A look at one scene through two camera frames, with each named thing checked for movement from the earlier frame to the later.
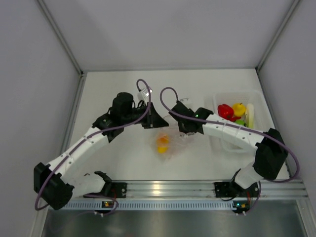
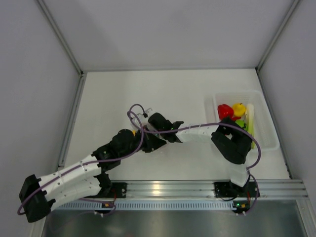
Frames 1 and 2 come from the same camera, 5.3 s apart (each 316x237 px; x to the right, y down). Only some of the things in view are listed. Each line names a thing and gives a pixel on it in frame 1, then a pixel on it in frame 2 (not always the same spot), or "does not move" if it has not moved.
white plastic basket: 262,120 does not move
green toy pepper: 240,122 does not move
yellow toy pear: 239,109 does not move
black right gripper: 182,130 → 151,125
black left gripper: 154,121 → 152,142
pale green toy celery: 250,115 does not move
